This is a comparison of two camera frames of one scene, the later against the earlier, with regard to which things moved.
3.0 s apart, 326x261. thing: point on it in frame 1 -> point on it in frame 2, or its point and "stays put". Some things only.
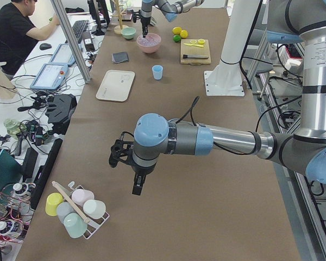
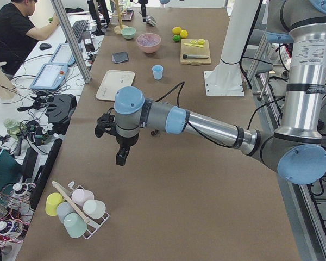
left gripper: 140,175 -> 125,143
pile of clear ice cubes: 149,40 stays put
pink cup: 79,196 stays put
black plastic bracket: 58,111 stays put
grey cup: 63,209 stays put
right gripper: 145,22 -> 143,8
